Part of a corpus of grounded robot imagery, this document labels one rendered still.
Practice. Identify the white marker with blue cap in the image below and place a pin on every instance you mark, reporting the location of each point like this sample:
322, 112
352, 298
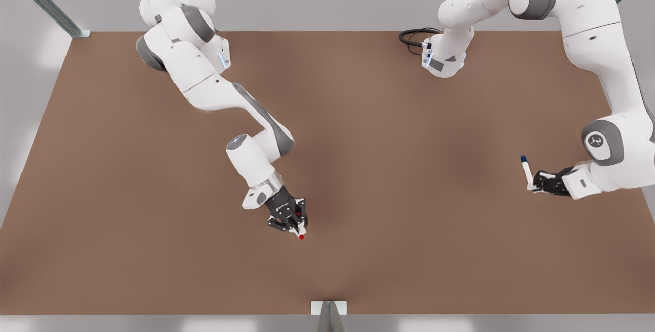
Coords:
526, 170

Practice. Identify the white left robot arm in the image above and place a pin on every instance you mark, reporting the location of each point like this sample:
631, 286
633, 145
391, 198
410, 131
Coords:
593, 40

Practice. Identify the white marker with red cap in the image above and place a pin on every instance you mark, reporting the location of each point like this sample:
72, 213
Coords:
301, 231

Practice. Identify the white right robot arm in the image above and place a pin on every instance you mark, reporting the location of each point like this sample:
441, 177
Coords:
204, 81

